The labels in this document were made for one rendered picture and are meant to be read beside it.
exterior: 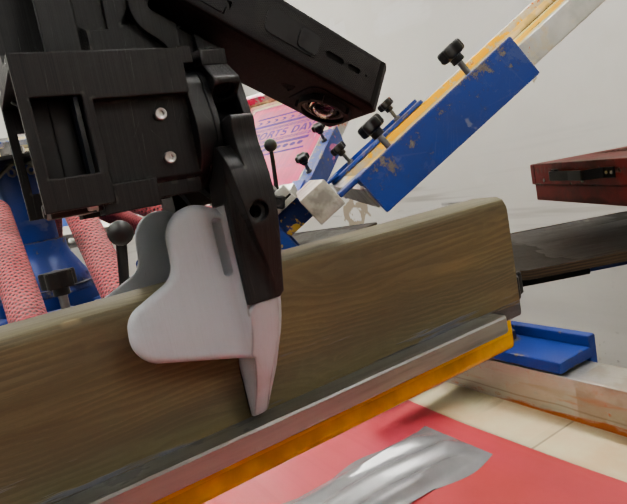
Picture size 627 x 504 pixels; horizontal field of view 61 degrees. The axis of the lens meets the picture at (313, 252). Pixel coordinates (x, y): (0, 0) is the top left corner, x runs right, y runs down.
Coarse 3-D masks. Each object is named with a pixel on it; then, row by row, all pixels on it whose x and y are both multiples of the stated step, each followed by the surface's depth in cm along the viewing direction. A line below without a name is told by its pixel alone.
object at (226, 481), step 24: (456, 360) 32; (480, 360) 33; (408, 384) 30; (432, 384) 31; (360, 408) 28; (384, 408) 29; (312, 432) 27; (336, 432) 27; (264, 456) 25; (288, 456) 26; (216, 480) 24; (240, 480) 25
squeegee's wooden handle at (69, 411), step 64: (320, 256) 26; (384, 256) 28; (448, 256) 30; (512, 256) 33; (64, 320) 20; (320, 320) 26; (384, 320) 28; (448, 320) 30; (0, 384) 19; (64, 384) 20; (128, 384) 21; (192, 384) 22; (320, 384) 26; (0, 448) 19; (64, 448) 20; (128, 448) 21
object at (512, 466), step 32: (384, 416) 48; (416, 416) 47; (320, 448) 44; (352, 448) 43; (384, 448) 42; (480, 448) 40; (512, 448) 39; (256, 480) 41; (288, 480) 40; (320, 480) 40; (480, 480) 36; (512, 480) 35; (544, 480) 35; (576, 480) 34; (608, 480) 34
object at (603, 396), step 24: (456, 384) 51; (480, 384) 49; (504, 384) 46; (528, 384) 44; (552, 384) 42; (576, 384) 40; (600, 384) 39; (624, 384) 38; (552, 408) 43; (576, 408) 41; (600, 408) 39; (624, 408) 37; (624, 432) 38
